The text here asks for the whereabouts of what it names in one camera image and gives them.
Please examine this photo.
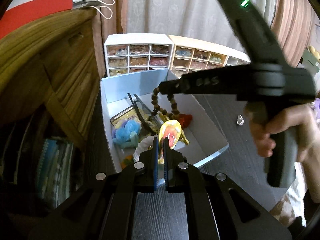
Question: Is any brown wooden dresser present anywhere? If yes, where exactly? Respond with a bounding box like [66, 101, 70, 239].
[1, 9, 100, 148]

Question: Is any red pouch charm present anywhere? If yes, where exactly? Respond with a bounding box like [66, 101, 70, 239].
[178, 113, 193, 129]

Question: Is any white lace curtain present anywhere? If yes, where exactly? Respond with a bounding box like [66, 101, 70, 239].
[126, 0, 277, 51]

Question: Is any wooden bead bracelet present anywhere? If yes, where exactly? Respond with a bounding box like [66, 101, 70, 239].
[150, 87, 181, 120]

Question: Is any white drawer organizer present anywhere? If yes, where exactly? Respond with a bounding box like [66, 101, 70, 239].
[104, 33, 174, 77]
[225, 56, 249, 66]

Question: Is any beige middle drawer organizer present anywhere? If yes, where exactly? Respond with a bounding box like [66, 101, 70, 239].
[168, 35, 252, 79]

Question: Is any person's right hand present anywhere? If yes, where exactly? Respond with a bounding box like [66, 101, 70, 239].
[244, 103, 319, 203]

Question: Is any blue fluffy charm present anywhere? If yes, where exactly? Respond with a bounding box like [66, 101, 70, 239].
[112, 119, 141, 149]

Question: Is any pink drape curtain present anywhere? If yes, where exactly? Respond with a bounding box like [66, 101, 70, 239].
[271, 0, 319, 67]

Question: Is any yellow notepad card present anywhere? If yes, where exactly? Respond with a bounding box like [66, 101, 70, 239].
[110, 106, 140, 126]

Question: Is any red paper folder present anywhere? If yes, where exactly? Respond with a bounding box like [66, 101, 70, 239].
[0, 0, 73, 38]

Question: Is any white bedding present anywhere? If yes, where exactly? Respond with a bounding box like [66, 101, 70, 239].
[286, 163, 308, 227]

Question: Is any orange green felt charm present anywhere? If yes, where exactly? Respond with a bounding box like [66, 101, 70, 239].
[120, 155, 134, 169]

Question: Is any yellow orange leaf charm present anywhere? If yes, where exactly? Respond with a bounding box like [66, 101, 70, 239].
[158, 120, 182, 164]

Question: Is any light blue cardboard box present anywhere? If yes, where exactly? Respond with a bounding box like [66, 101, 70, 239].
[100, 68, 230, 173]

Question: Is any white paper bag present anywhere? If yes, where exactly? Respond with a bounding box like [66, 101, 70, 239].
[72, 0, 115, 20]

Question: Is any silver wire pendant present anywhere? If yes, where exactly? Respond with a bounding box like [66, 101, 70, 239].
[236, 114, 244, 126]

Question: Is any white left drawer organizer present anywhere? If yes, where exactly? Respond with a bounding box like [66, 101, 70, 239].
[104, 33, 174, 77]

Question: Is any white right drawer organizer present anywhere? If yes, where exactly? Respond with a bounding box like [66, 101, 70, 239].
[225, 56, 249, 66]

